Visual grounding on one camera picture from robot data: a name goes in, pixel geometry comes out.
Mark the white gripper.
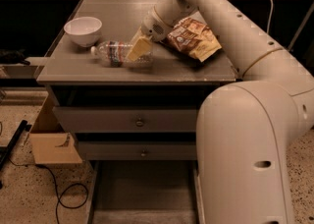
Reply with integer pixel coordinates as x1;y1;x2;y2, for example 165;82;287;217
127;9;172;61

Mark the clear plastic water bottle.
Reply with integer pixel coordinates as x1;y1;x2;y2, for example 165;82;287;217
90;40;153;68

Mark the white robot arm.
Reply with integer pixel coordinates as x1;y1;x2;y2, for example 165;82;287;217
128;0;314;224

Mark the grey drawer cabinet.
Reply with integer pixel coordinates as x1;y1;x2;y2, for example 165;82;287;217
36;0;237;224

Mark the round top drawer knob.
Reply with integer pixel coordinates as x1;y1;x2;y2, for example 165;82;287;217
135;118;144;127

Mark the round drawer knob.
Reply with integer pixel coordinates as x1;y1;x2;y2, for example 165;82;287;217
135;118;144;127
140;150;147;157

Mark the grey top drawer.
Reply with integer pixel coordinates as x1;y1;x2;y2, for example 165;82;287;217
53;107;197;133

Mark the round middle drawer knob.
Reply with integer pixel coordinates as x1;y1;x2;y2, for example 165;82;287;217
140;150;147;157

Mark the grey middle drawer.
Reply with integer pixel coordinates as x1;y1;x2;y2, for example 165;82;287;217
78;141;196;160

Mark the grey open bottom drawer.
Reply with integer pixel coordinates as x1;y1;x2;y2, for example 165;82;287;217
86;161;204;224

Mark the brown yellow chip bag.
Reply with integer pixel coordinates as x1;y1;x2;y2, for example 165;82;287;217
163;18;222;62

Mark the white ceramic bowl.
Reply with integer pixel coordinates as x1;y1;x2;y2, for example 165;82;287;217
64;17;102;47

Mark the cardboard box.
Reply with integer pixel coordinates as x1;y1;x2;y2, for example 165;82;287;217
29;97;82;165

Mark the black metal stand leg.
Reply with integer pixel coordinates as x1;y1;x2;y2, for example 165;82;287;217
0;119;32;190

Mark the black object on rail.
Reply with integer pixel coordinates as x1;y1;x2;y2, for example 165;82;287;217
0;49;30;65

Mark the white hanging cable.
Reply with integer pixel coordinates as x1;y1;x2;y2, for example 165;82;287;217
259;0;275;35

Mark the black floor cable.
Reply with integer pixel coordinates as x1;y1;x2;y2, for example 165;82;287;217
8;157;90;224

